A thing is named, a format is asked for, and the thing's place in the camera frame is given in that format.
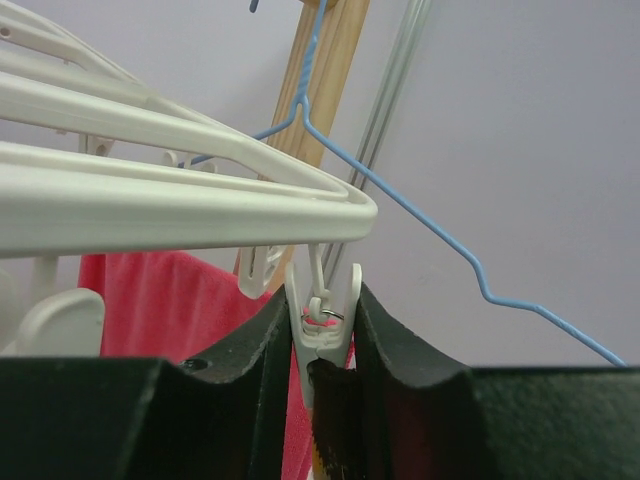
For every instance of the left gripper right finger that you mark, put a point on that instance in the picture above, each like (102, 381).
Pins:
(429, 416)

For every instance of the brown yellow diamond sock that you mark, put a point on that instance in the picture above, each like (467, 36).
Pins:
(336, 422)

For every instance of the white clip drying hanger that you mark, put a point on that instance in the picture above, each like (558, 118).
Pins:
(151, 175)

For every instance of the pink towel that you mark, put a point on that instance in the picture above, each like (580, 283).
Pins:
(172, 306)

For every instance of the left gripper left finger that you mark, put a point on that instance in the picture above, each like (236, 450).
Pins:
(220, 414)

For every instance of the wooden clothes rack frame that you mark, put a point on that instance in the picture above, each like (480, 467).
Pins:
(319, 62)

